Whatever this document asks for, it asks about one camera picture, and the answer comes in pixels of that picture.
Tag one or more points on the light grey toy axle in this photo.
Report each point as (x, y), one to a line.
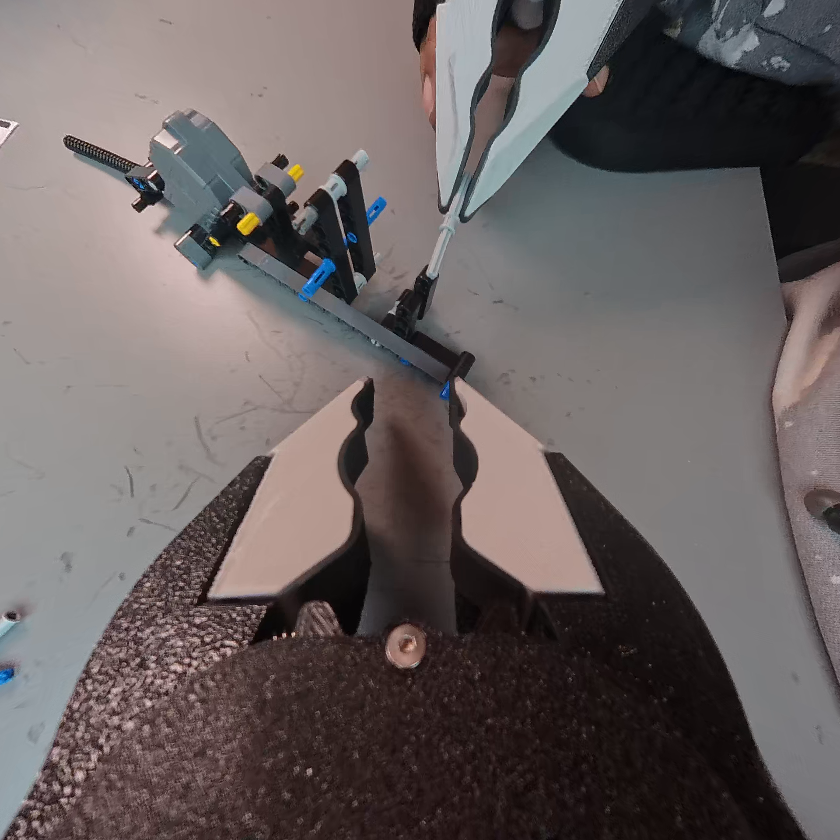
(445, 243)

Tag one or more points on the person's grey spattered hoodie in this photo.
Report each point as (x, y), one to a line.
(807, 394)

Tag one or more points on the white sticker sheet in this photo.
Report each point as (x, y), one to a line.
(5, 131)

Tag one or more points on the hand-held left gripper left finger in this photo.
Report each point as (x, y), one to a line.
(289, 512)

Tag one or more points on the small white toy connector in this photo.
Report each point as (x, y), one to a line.
(8, 622)

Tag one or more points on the person's right hand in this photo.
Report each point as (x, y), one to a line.
(500, 98)

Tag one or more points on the toy brick motor assembly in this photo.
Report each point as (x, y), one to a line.
(197, 170)

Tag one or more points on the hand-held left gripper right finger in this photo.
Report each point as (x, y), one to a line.
(518, 518)

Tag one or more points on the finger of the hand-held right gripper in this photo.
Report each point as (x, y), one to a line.
(558, 79)
(459, 79)

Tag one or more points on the grey desk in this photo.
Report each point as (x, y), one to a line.
(131, 328)

